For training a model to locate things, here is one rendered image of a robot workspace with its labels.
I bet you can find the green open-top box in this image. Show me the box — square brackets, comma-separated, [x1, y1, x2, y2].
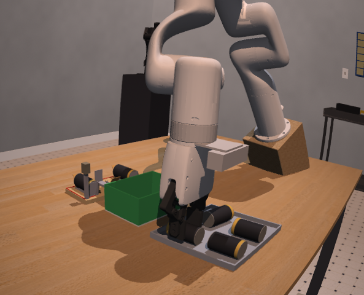
[104, 171, 167, 227]

